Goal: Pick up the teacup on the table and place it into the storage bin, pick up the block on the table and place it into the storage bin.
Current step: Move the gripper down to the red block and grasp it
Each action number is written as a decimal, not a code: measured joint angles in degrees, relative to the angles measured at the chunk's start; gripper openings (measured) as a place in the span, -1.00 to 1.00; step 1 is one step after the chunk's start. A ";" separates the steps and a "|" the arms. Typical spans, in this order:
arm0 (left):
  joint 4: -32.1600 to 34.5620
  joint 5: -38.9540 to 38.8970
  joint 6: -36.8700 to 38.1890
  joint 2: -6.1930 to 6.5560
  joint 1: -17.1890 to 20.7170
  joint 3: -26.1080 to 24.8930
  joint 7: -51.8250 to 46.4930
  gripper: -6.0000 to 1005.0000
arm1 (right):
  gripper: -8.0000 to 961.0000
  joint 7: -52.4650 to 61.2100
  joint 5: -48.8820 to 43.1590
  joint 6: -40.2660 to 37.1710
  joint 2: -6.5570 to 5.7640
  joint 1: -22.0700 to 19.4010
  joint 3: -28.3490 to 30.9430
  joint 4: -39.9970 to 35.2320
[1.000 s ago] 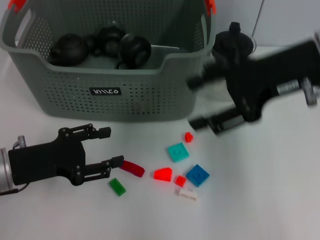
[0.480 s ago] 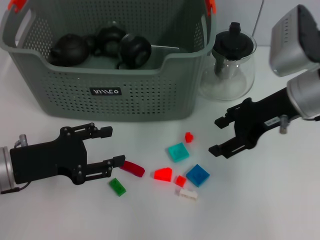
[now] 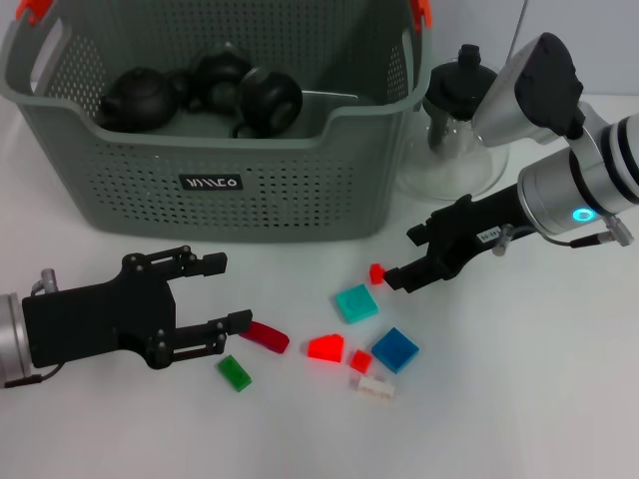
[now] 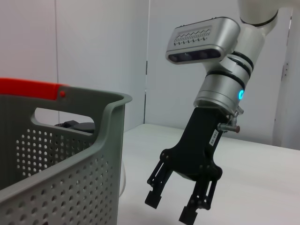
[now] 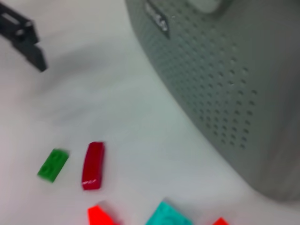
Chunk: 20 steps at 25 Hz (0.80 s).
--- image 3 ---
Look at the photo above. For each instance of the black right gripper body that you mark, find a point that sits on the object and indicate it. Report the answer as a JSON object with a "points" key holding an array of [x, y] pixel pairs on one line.
{"points": [[474, 229]]}

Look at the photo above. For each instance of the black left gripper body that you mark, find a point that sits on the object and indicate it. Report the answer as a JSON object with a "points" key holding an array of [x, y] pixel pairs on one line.
{"points": [[95, 319]]}

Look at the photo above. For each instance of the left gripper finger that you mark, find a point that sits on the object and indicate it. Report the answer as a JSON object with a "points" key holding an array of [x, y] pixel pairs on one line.
{"points": [[214, 263], [239, 321]]}

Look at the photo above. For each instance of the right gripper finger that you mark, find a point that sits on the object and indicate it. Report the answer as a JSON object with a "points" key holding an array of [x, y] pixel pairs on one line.
{"points": [[409, 277], [420, 233]]}

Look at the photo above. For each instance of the small red brick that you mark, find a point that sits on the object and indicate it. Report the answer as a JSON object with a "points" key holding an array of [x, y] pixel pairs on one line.
{"points": [[360, 360], [375, 274]]}

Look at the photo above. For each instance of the blue square plate brick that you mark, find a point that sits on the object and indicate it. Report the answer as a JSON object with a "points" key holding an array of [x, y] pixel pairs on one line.
{"points": [[395, 349]]}

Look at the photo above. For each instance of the glass teacup with black sleeve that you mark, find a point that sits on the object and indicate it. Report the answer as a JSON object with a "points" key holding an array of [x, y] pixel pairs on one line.
{"points": [[269, 102], [219, 80]]}

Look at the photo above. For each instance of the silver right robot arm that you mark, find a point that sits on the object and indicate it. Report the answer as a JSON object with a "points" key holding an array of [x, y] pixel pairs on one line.
{"points": [[574, 149]]}

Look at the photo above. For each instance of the grey-green perforated storage bin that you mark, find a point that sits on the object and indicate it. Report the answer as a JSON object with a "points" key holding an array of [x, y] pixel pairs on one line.
{"points": [[249, 209]]}

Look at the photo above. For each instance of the dark red curved brick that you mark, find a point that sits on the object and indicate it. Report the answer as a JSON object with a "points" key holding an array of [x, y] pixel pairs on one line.
{"points": [[269, 339]]}

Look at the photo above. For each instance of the green two-stud brick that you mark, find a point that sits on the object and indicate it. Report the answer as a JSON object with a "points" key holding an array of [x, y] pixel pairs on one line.
{"points": [[234, 373]]}

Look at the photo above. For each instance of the teal square plate brick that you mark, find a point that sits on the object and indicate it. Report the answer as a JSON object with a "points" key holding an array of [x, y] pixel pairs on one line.
{"points": [[355, 304]]}

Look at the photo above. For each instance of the bright red slope brick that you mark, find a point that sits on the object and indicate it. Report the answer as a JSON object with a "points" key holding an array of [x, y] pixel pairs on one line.
{"points": [[327, 348]]}

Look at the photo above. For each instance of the long white brick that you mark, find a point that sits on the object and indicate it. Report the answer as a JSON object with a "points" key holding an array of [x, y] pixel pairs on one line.
{"points": [[377, 389]]}

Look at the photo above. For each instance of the glass teapot with black lid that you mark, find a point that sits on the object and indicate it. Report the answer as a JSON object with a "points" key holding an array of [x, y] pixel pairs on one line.
{"points": [[449, 85]]}

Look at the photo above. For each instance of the dark clay teapot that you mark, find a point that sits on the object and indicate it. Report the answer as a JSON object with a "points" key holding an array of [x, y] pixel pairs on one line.
{"points": [[145, 97]]}

